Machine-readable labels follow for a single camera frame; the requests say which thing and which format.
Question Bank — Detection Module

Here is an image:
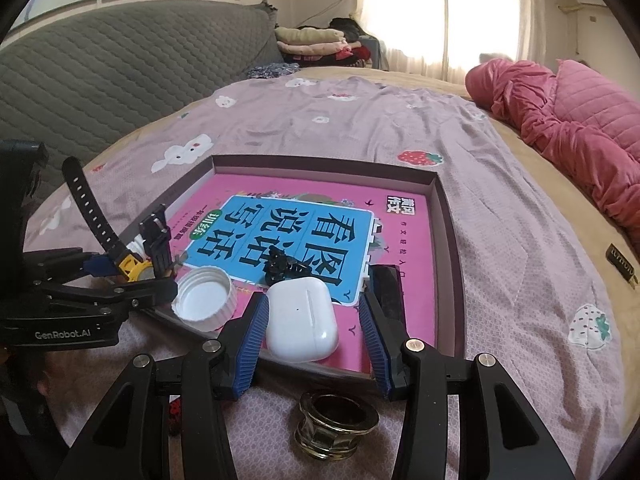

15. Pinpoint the yellow black wrist watch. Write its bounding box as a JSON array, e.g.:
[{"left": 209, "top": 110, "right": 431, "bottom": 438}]
[{"left": 62, "top": 156, "right": 175, "bottom": 282}]

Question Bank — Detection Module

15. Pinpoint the white earbuds case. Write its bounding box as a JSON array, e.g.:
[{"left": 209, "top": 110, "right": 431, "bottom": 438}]
[{"left": 266, "top": 276, "right": 338, "bottom": 364}]

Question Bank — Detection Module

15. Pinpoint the black hair clip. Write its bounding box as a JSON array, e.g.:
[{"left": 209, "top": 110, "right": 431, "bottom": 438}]
[{"left": 264, "top": 246, "right": 311, "bottom": 286}]

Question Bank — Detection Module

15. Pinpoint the white plastic jar lid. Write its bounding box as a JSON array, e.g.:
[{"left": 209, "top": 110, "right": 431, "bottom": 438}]
[{"left": 171, "top": 266, "right": 238, "bottom": 332}]

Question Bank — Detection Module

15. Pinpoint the pink and blue book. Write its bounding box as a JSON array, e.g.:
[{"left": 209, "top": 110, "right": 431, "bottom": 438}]
[{"left": 167, "top": 174, "right": 436, "bottom": 374}]

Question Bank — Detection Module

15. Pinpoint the red black small lighter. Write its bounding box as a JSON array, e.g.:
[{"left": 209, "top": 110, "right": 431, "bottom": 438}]
[{"left": 167, "top": 396, "right": 182, "bottom": 437}]

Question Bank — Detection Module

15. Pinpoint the grey quilted headboard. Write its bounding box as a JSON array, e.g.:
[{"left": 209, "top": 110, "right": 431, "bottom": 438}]
[{"left": 0, "top": 0, "right": 282, "bottom": 203}]

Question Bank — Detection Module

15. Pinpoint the black gold lighter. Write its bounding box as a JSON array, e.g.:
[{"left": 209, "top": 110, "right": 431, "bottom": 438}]
[{"left": 605, "top": 244, "right": 639, "bottom": 288}]

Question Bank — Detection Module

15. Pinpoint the pile of folded clothes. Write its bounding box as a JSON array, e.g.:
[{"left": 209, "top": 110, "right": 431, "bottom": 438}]
[{"left": 274, "top": 18, "right": 388, "bottom": 70}]

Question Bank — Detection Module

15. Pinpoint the pink quilted duvet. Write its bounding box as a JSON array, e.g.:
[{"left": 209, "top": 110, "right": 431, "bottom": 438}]
[{"left": 465, "top": 58, "right": 639, "bottom": 249}]

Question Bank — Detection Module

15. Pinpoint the white window curtain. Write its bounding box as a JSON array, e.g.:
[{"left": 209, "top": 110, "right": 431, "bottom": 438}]
[{"left": 356, "top": 0, "right": 546, "bottom": 84}]

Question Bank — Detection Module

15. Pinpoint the brass metal ring fitting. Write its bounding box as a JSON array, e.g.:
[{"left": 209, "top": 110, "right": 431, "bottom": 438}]
[{"left": 294, "top": 390, "right": 378, "bottom": 462}]

